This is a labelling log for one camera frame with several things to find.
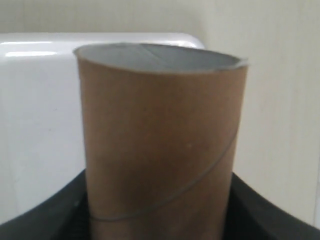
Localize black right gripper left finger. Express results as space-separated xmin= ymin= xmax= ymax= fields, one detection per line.
xmin=0 ymin=170 xmax=91 ymax=240

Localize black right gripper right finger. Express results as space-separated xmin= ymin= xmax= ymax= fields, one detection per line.
xmin=223 ymin=174 xmax=320 ymax=240

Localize brown cardboard tube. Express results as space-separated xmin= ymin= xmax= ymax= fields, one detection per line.
xmin=74 ymin=43 xmax=248 ymax=240

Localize white rectangular plastic tray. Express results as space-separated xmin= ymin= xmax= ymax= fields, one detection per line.
xmin=0 ymin=32 xmax=204 ymax=222

